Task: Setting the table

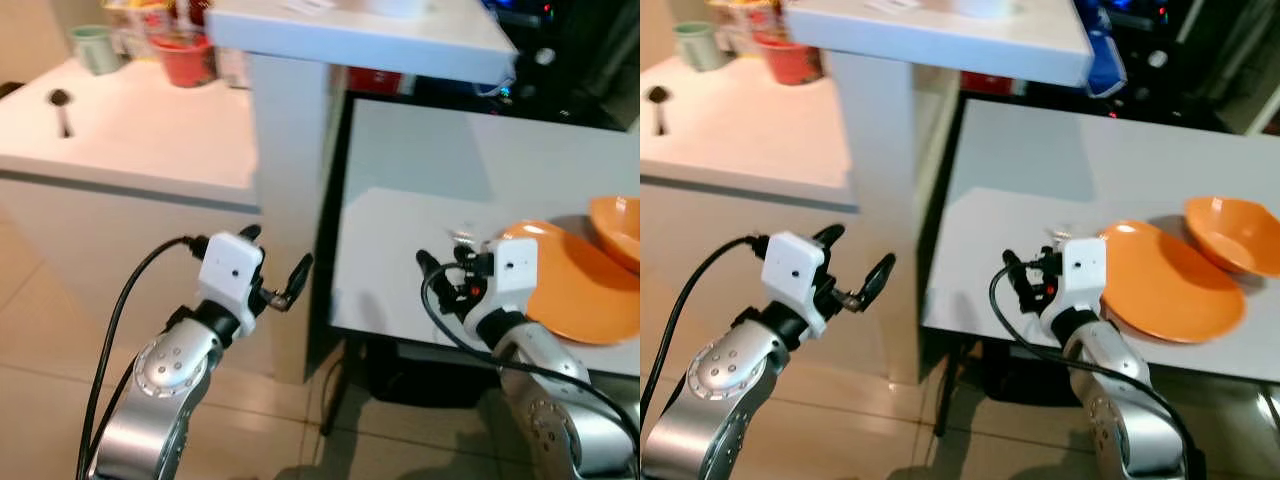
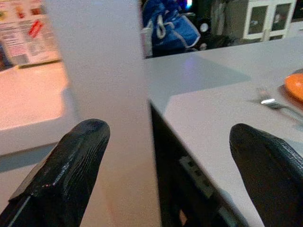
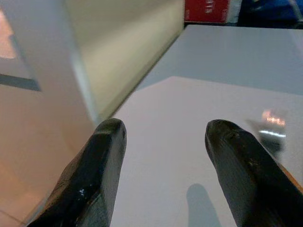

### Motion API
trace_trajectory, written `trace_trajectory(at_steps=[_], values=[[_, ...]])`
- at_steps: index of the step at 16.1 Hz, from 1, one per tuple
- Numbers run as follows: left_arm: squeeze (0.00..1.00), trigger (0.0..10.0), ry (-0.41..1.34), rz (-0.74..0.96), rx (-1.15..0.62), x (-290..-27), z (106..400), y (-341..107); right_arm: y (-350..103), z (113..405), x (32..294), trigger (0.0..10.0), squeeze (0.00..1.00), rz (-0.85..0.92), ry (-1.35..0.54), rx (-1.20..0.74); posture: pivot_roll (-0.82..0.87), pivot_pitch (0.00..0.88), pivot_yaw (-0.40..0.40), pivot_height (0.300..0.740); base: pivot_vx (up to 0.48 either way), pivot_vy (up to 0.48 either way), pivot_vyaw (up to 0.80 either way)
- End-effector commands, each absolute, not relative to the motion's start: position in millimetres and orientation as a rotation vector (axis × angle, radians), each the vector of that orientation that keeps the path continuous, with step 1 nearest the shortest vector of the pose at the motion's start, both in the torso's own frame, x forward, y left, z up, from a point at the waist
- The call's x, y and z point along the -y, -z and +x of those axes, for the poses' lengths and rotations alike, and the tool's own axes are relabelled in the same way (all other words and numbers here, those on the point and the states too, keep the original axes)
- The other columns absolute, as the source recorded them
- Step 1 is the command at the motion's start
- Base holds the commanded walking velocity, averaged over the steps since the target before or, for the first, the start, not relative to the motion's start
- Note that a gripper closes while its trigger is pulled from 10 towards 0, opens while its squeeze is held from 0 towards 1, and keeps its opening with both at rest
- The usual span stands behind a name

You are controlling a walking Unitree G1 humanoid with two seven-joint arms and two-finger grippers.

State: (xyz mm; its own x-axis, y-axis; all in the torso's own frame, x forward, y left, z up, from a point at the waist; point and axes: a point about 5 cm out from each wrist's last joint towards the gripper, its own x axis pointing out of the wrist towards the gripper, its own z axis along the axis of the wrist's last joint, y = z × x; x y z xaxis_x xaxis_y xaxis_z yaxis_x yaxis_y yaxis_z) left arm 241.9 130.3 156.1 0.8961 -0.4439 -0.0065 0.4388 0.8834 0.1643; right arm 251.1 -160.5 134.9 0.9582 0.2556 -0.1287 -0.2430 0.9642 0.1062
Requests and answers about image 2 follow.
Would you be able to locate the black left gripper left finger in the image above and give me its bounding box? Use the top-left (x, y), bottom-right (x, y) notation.
top-left (0, 118), bottom-right (111, 227)

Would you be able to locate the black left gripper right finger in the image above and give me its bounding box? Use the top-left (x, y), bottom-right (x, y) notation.
top-left (229, 123), bottom-right (303, 227)

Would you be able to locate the silver metal fork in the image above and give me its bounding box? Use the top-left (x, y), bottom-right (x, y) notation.
top-left (257, 87), bottom-right (303, 122)

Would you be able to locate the orange plate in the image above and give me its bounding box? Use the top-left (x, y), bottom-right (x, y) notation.
top-left (284, 73), bottom-right (303, 103)

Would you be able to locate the white square pillar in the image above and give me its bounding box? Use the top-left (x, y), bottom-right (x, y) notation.
top-left (44, 0), bottom-right (161, 227)

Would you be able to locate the white printed poster board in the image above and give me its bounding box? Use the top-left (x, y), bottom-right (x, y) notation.
top-left (0, 0), bottom-right (61, 69)

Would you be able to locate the white cabinet with glass doors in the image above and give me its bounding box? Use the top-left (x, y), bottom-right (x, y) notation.
top-left (243, 0), bottom-right (297, 41)

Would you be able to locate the black table frame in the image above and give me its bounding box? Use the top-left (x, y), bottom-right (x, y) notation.
top-left (150, 102), bottom-right (249, 227)

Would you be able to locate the blue bag with white straps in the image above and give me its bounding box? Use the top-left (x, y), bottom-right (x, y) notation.
top-left (142, 0), bottom-right (201, 52)

